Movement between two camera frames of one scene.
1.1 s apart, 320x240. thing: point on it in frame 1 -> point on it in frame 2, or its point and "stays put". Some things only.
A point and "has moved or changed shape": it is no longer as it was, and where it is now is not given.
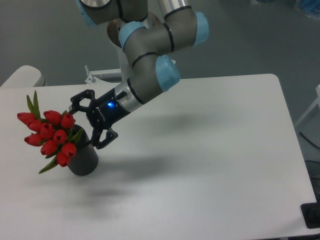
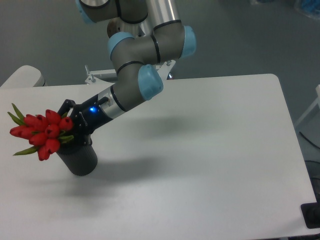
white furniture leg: x=316 y=101 stays put
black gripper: x=103 y=112 -> x=87 y=117
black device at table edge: x=311 y=213 stays put
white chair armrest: x=25 y=76 stays put
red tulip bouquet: x=55 y=131 has moved or changed shape
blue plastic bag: x=311 y=8 stays put
